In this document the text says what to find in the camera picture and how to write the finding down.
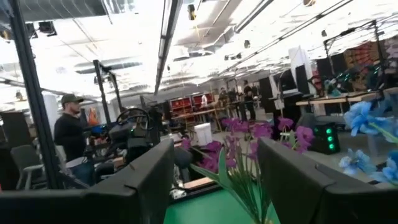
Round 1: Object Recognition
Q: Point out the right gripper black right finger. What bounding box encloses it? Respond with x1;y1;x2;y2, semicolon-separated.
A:
256;137;398;224

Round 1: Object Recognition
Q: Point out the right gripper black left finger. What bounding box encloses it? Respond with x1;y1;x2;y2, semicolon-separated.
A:
0;138;175;224

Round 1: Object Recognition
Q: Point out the magenta artificial flower bunch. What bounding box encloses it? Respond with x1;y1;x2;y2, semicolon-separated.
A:
182;118;259;224
229;116;315;224

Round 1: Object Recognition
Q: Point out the blue artificial flower bunch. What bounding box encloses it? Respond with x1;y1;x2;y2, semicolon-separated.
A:
338;98;398;185

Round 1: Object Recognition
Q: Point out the black computer with green lights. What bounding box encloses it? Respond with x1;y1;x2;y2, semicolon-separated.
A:
306;121;342;156

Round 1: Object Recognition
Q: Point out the green table mat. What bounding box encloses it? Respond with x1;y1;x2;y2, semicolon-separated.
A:
162;183;282;224

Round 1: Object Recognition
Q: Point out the white box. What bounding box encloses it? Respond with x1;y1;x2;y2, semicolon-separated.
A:
193;122;214;147

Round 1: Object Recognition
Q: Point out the person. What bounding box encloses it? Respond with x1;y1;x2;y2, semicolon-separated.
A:
218;87;230;108
243;80;257;121
53;93;96;186

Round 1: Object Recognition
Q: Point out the red cabinet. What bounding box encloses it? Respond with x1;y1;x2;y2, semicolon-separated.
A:
169;96;194;118
192;92;216;110

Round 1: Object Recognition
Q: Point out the long wooden workbench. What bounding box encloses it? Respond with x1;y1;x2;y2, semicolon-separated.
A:
294;88;398;108

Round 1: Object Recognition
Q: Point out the grey chair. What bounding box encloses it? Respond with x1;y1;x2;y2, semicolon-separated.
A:
10;144;47;190

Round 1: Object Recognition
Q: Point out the white hanging panel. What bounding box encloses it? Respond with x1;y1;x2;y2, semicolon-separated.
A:
287;45;313;94

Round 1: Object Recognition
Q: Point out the ceiling light strip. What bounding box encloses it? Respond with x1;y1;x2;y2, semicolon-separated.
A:
154;0;184;96

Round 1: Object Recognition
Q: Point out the black table frame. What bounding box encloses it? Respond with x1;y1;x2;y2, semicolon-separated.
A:
169;182;224;205

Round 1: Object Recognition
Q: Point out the black upright post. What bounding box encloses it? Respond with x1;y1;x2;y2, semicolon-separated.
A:
7;0;65;191

